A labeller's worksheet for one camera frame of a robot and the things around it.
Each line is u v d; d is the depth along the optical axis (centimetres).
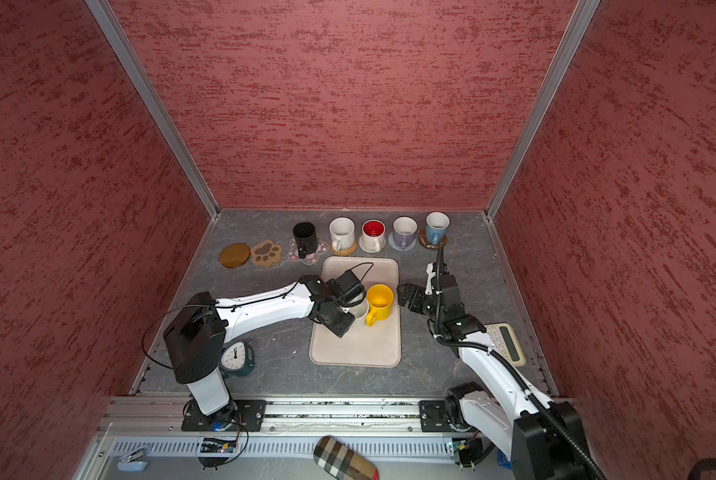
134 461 67
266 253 107
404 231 110
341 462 66
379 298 92
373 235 105
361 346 85
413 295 75
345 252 107
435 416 74
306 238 101
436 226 103
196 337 45
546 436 38
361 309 84
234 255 108
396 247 109
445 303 63
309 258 106
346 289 68
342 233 104
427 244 110
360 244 110
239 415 74
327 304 61
